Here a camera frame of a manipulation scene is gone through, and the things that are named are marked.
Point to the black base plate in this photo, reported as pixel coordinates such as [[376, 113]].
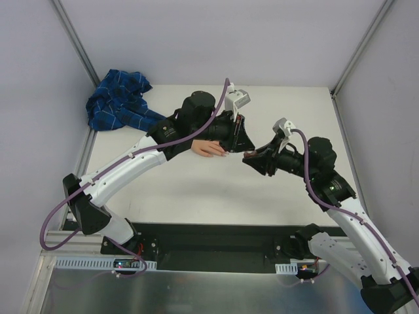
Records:
[[221, 248]]

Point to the right white cable duct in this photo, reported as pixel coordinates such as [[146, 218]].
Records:
[[287, 269]]

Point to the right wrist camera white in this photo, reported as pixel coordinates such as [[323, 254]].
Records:
[[283, 131]]

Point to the mannequin hand with nails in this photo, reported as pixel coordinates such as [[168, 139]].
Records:
[[208, 149]]

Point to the right aluminium frame post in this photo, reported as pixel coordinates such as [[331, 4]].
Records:
[[373, 27]]

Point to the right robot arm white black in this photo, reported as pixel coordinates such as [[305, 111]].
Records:
[[387, 282]]

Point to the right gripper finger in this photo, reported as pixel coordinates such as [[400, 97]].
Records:
[[258, 163], [267, 150]]

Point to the white cable duct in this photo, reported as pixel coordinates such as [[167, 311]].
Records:
[[89, 263], [287, 269]]

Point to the left white cable duct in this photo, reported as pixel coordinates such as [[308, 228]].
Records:
[[89, 263]]

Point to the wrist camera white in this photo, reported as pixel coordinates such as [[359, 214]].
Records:
[[235, 99], [283, 131]]

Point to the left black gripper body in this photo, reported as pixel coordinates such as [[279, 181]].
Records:
[[236, 131]]

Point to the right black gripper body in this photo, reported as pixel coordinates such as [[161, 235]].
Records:
[[272, 159]]

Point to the aluminium frame post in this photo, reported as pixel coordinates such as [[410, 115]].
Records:
[[373, 27], [71, 32]]

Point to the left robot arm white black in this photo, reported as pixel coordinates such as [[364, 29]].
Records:
[[196, 119]]

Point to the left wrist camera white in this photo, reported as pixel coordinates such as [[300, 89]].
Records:
[[235, 99]]

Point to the left aluminium frame post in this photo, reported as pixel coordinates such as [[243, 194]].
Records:
[[71, 32]]

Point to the blue plaid cloth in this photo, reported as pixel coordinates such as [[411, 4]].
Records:
[[118, 102]]

